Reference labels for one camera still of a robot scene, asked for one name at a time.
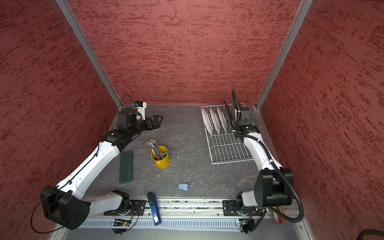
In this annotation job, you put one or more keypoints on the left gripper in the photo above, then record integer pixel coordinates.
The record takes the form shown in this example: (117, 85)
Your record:
(156, 124)

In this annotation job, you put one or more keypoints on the square floral plate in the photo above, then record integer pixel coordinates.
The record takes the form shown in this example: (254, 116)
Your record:
(229, 114)

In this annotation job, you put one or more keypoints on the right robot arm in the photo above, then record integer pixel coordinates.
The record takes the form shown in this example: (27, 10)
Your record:
(270, 190)

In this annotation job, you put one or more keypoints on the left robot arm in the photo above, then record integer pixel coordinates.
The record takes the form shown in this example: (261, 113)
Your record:
(66, 203)

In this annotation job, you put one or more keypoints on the white round plate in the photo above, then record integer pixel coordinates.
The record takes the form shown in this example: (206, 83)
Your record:
(215, 121)
(207, 121)
(223, 120)

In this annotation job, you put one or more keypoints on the coloured pencils bundle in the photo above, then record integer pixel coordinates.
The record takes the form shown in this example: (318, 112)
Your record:
(158, 154)

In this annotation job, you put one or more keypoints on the yellow pencil cup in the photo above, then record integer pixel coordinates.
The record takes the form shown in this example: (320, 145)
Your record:
(163, 161)

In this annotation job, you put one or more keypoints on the green rectangular block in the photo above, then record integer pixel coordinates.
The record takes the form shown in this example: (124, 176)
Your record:
(126, 167)

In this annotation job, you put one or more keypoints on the light blue eraser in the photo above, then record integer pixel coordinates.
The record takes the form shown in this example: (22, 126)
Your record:
(183, 186)

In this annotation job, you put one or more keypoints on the blue black stapler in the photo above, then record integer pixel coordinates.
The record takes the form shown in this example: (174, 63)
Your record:
(152, 199)

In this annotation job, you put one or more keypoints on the plaid tape roll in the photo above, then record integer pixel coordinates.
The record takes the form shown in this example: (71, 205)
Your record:
(277, 218)

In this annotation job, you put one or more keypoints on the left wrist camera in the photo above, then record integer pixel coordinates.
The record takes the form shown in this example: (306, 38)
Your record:
(140, 105)

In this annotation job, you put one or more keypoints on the white wire dish rack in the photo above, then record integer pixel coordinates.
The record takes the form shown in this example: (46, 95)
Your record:
(225, 148)

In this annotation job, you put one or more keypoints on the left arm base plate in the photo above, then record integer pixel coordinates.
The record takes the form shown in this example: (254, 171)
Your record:
(128, 208)

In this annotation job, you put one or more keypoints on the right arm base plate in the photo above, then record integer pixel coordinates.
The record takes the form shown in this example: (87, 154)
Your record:
(232, 208)

